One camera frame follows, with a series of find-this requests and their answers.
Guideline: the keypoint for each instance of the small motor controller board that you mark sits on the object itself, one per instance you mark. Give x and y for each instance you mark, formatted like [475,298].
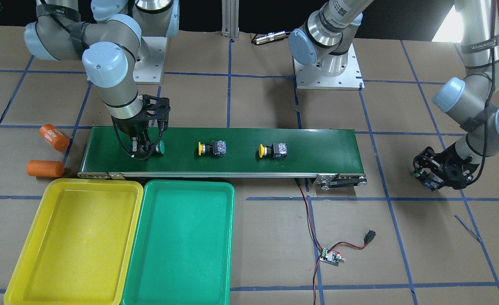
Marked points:
[331,257]

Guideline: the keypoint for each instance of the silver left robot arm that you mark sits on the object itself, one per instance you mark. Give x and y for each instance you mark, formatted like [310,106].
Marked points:
[328,33]

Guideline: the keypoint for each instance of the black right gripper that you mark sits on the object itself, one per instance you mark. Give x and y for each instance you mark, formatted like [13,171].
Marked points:
[131,128]

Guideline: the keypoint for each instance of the black barrel connector plug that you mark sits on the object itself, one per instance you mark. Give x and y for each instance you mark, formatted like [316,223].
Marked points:
[370,235]

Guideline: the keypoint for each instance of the green push button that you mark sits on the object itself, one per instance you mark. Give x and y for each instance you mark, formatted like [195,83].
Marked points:
[156,148]
[429,180]

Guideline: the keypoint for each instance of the yellow push button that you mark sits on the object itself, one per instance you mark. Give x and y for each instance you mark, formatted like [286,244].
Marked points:
[217,148]
[276,150]

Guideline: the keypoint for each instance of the green plastic tray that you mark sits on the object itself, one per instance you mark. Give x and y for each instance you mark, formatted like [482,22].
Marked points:
[183,244]

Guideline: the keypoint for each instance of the orange cylinder marked 4680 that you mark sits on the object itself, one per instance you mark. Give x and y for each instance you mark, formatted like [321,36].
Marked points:
[54,137]

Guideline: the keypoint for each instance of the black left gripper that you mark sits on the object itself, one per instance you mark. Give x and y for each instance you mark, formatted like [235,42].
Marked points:
[450,168]

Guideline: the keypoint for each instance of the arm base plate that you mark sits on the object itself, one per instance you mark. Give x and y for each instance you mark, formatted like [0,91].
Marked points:
[332,72]
[106,64]

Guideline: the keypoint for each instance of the plain orange cylinder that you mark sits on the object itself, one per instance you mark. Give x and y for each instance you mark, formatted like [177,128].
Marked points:
[41,168]

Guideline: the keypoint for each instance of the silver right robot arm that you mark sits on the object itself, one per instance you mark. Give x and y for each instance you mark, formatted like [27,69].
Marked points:
[125,47]

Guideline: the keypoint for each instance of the yellow plastic tray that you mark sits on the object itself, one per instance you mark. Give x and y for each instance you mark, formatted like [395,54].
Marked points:
[78,248]

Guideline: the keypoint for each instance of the green conveyor belt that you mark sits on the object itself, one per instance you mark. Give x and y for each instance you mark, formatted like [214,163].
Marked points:
[330,158]

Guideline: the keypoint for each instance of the aluminium frame post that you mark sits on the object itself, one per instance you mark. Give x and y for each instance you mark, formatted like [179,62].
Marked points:
[229,13]

